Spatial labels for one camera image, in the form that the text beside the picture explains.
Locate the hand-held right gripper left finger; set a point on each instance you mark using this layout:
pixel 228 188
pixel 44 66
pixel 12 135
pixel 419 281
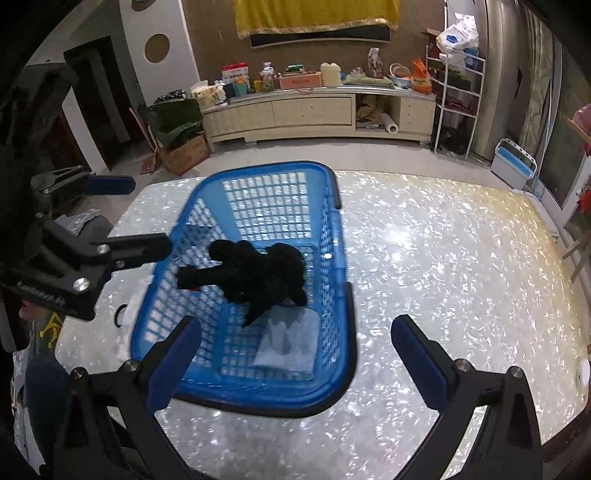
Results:
pixel 178 360

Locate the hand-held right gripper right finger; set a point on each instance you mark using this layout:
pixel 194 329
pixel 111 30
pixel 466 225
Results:
pixel 418 362

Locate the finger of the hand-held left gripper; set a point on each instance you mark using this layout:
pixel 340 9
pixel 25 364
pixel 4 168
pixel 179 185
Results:
pixel 138 247
pixel 108 184

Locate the blue plastic basket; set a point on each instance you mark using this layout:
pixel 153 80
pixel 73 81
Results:
pixel 332 295

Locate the black fuzzy cloth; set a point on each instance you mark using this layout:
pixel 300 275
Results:
pixel 258 277

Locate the grey patterned chair cushion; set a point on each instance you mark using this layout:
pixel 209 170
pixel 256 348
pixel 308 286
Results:
pixel 83 218

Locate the grey padded chair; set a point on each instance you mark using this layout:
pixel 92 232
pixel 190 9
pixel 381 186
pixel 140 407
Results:
pixel 100 227

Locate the cardboard box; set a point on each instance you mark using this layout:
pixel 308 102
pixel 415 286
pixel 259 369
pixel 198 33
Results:
pixel 184 154

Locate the dark green bag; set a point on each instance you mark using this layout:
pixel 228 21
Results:
pixel 175 115

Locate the light grey folded cloth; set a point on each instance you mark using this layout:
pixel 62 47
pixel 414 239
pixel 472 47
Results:
pixel 291 344

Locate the floral tissue box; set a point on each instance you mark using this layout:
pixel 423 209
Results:
pixel 205 94

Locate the teal cup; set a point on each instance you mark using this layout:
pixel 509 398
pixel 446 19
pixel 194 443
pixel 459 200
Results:
pixel 240 86

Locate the white round object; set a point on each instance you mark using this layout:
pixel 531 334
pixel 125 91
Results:
pixel 583 371

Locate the red and white box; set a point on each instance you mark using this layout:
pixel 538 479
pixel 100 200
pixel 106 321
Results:
pixel 235 74

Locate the cream television cabinet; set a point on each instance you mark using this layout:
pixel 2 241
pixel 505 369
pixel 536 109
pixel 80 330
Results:
pixel 304 113

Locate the pink box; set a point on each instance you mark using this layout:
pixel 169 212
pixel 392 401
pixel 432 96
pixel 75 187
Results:
pixel 300 81

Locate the blue and white bucket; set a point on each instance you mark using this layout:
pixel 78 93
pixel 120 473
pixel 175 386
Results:
pixel 512 164

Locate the white paper roll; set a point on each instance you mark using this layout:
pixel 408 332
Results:
pixel 390 123

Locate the cream plastic jug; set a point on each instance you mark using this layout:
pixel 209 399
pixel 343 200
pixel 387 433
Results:
pixel 331 74

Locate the black television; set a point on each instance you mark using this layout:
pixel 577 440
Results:
pixel 323 37

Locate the yellow cloth with gold fringe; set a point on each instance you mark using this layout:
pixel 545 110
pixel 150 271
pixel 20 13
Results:
pixel 314 16

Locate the white metal rack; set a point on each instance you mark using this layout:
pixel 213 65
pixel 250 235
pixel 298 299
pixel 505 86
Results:
pixel 480 92

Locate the green mat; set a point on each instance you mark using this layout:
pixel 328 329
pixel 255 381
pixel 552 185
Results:
pixel 367 81

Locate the orange bag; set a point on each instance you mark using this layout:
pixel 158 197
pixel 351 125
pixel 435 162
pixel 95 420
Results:
pixel 421 78

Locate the wrapped bouquet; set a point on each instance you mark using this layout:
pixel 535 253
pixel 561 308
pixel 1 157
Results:
pixel 376 62

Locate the pink cloth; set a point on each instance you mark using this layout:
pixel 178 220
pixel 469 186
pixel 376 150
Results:
pixel 582 117

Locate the patterned curtain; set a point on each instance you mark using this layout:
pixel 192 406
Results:
pixel 540 83

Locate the white plastic bag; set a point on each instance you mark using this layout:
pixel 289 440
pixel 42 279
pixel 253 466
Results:
pixel 457 39

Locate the wooden frame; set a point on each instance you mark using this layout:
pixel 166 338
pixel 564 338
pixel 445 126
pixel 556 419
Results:
pixel 577 249

